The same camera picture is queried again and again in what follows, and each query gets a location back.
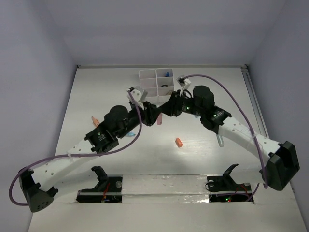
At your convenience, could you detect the pink highlighter pen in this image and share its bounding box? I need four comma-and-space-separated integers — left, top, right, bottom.
156, 114, 163, 125

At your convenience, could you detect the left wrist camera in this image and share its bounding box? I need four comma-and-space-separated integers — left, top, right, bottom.
127, 86, 148, 103

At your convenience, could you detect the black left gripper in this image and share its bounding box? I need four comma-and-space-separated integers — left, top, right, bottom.
117, 101, 162, 139

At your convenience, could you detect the white left organizer box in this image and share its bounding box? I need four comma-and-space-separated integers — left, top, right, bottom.
139, 69, 158, 104

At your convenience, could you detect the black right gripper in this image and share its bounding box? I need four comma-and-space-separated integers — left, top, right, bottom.
159, 89, 204, 116

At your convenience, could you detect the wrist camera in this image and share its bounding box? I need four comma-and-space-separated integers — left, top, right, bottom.
127, 86, 148, 103
176, 75, 191, 96

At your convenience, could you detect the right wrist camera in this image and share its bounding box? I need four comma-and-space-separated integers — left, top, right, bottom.
176, 75, 191, 96

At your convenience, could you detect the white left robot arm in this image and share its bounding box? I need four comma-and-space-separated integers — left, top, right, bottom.
18, 102, 162, 213

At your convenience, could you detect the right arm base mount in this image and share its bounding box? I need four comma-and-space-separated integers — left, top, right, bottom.
204, 164, 253, 203

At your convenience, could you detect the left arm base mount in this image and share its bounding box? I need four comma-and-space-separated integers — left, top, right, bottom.
76, 166, 123, 203

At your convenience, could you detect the orange highlighter cap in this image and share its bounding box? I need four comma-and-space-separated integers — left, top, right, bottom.
175, 138, 183, 148

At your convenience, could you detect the blue highlighter pen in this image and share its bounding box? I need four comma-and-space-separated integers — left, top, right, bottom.
127, 132, 136, 137

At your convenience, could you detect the orange highlighter pen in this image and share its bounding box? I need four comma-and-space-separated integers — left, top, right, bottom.
91, 116, 100, 127

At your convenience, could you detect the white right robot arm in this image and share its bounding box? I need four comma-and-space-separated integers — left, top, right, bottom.
160, 86, 300, 191

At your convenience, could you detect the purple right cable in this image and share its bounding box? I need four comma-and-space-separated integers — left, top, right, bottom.
182, 74, 268, 203

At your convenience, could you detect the green highlighter pen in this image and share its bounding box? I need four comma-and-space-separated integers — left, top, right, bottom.
216, 135, 224, 147

